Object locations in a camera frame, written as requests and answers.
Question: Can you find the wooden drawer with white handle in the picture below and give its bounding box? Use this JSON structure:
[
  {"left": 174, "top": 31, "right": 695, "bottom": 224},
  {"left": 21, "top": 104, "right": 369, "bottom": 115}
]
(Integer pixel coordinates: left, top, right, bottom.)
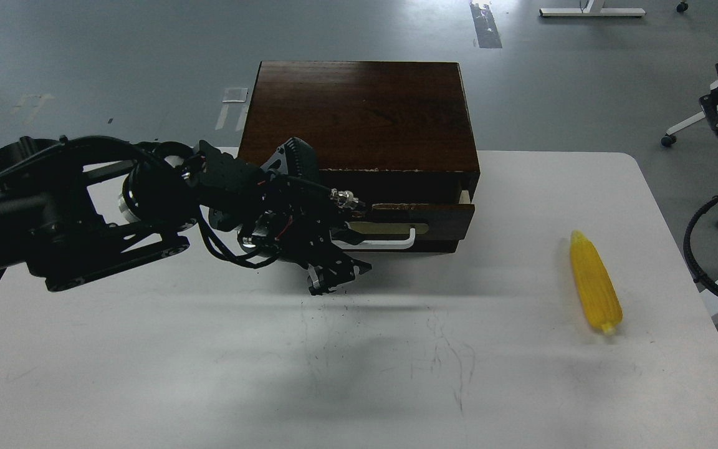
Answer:
[{"left": 331, "top": 191, "right": 476, "bottom": 253}]

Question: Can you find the white desk leg base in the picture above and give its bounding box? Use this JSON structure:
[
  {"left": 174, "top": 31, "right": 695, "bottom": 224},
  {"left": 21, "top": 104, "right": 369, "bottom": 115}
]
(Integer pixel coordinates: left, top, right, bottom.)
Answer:
[{"left": 538, "top": 1, "right": 646, "bottom": 18}]

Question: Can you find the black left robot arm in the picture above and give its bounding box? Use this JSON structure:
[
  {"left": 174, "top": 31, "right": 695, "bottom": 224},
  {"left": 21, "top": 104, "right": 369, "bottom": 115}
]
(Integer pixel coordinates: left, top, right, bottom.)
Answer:
[{"left": 0, "top": 135, "right": 371, "bottom": 296}]

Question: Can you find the dark wooden drawer cabinet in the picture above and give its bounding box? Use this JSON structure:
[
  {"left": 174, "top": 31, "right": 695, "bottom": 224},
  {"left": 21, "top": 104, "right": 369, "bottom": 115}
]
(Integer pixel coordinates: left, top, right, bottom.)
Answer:
[{"left": 237, "top": 60, "right": 481, "bottom": 204}]

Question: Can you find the yellow corn cob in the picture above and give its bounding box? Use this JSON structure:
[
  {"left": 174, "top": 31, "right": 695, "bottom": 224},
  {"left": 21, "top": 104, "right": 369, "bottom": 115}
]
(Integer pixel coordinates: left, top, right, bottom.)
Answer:
[{"left": 570, "top": 229, "right": 623, "bottom": 336}]

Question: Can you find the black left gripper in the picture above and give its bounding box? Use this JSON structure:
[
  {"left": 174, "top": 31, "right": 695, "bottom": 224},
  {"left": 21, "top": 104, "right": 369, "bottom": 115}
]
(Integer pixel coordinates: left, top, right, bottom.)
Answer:
[{"left": 196, "top": 138, "right": 371, "bottom": 296}]

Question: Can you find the grey floor tape strip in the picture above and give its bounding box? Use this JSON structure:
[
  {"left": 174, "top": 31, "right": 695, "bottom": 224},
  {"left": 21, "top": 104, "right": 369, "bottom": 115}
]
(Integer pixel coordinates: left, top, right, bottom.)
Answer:
[{"left": 468, "top": 1, "right": 502, "bottom": 49}]

